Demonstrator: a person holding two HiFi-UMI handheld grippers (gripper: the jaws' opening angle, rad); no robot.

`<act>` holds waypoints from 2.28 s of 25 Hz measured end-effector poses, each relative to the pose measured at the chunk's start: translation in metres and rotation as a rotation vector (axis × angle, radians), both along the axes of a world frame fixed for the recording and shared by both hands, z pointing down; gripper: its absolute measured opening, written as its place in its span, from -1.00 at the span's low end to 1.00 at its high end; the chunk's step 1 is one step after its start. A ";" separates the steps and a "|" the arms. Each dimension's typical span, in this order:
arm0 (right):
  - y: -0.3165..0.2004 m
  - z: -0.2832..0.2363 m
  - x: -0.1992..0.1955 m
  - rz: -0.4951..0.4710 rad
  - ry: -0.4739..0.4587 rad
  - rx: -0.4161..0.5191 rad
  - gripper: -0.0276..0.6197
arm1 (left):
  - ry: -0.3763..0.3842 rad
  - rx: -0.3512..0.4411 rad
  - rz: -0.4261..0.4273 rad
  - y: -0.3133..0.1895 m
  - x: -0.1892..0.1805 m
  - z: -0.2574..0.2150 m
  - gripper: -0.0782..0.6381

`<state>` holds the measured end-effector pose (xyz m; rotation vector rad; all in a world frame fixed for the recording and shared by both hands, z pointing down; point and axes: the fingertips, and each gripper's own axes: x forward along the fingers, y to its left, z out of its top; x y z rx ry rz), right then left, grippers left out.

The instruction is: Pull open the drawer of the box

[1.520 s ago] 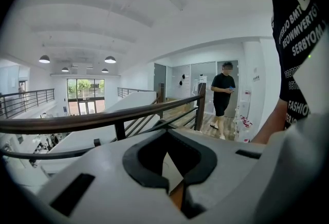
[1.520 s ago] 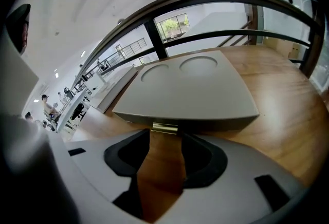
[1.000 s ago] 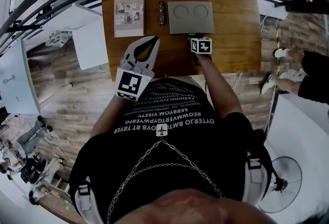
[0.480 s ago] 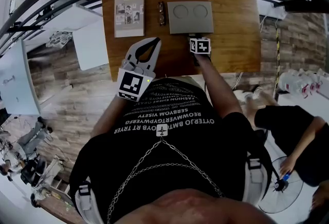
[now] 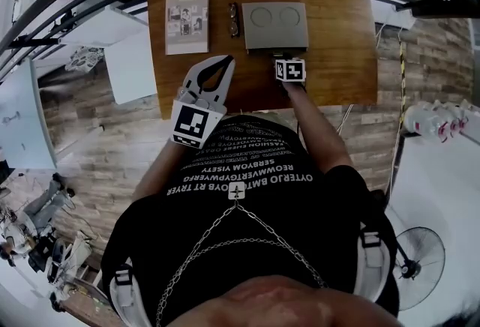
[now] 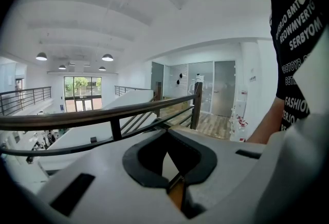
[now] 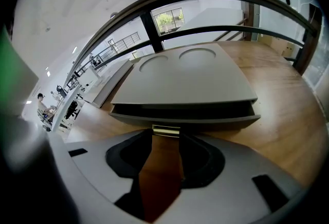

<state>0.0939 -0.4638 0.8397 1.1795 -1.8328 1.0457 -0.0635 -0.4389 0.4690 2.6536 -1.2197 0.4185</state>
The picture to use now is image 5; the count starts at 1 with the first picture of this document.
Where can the black standing fan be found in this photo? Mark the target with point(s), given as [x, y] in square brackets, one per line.
[407, 269]

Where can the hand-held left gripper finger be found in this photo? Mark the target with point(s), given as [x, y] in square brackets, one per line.
[195, 74]
[226, 87]

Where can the floral cushion stool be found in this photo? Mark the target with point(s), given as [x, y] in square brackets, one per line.
[84, 59]

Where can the pale grey desk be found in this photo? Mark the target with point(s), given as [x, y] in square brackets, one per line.
[22, 111]

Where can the person's black printed t-shirt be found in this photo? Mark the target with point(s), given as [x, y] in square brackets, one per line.
[243, 250]

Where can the person's right forearm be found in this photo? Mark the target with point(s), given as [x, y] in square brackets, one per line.
[318, 130]

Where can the person's face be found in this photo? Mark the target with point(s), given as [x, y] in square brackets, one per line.
[281, 303]

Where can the person's left forearm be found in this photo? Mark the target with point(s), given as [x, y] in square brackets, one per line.
[157, 171]

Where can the low wooden shelf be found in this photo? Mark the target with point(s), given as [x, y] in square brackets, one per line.
[86, 306]

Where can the yellow black floor tape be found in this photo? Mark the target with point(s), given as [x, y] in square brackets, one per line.
[402, 85]

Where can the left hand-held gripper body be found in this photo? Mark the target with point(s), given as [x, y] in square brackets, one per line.
[191, 123]

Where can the pack of water bottles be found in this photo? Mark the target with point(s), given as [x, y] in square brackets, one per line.
[420, 119]

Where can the white chair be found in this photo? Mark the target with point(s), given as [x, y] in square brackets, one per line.
[131, 70]

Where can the grey drawer box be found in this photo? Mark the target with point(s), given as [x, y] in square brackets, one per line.
[275, 36]

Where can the dark-framed eyeglasses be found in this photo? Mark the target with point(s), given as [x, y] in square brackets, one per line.
[233, 20]

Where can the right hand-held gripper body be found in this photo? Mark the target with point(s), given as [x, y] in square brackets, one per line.
[292, 70]

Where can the white table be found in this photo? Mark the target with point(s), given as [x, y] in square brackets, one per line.
[442, 186]

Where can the wooden table with black legs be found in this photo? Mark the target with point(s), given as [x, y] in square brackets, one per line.
[337, 55]

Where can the illustrated white book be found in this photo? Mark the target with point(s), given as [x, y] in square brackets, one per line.
[187, 44]

